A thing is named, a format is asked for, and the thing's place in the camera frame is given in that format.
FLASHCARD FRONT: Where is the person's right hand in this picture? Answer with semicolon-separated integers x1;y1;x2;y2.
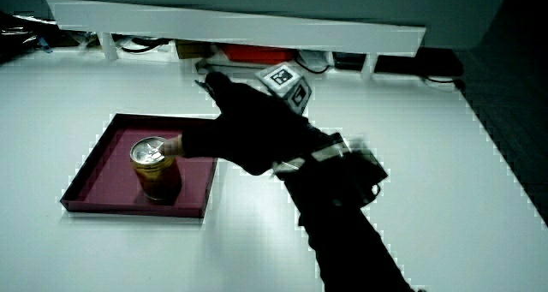
161;63;345;176

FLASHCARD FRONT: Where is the brown box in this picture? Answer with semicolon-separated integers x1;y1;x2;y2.
175;39;215;61

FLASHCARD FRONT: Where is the long black case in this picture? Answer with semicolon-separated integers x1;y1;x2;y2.
375;47;466;79

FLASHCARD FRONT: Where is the red box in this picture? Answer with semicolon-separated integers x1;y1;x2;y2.
220;43;297;66

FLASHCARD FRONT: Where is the gold red bull can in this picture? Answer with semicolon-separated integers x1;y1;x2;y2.
129;136;183;202

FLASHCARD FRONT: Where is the dark red square plate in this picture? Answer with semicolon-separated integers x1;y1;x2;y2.
59;113;219;219

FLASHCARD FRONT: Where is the black box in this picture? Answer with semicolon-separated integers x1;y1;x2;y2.
333;51;369;71

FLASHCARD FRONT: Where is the white shelf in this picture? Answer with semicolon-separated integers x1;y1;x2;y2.
45;0;427;81

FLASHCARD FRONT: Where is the black cable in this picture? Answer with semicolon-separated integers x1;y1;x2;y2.
121;37;171;55
421;74;467;91

